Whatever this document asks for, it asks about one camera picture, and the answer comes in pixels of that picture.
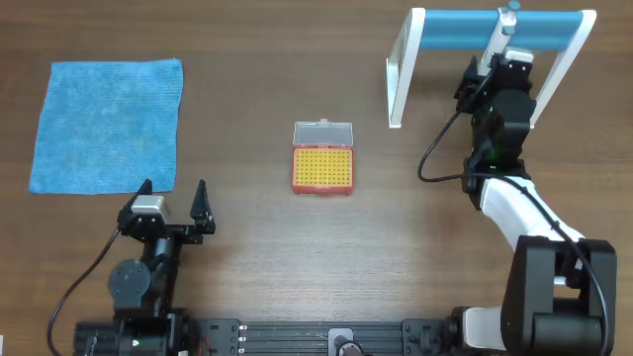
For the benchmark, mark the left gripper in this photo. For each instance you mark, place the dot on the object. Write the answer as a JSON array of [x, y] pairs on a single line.
[[185, 235]]

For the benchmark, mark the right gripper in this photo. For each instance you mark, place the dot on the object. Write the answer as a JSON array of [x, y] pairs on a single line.
[[514, 74]]

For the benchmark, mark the white pipette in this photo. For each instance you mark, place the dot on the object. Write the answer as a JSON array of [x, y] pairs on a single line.
[[507, 22]]

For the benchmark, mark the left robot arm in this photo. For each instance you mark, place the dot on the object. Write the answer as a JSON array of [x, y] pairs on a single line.
[[128, 283]]

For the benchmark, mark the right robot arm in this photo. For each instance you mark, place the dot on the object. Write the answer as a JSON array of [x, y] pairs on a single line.
[[514, 212]]

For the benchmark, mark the white and blue stand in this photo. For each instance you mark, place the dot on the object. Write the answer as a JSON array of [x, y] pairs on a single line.
[[455, 29]]

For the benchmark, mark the blue cloth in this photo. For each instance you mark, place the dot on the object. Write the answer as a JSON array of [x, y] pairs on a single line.
[[99, 123]]

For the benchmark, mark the red and yellow tip box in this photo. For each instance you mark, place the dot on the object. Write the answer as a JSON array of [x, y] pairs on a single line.
[[321, 168]]

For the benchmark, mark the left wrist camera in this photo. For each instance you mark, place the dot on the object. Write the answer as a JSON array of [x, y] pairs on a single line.
[[148, 205]]

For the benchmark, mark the mounting rail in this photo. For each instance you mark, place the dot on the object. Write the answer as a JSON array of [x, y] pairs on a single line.
[[287, 337]]

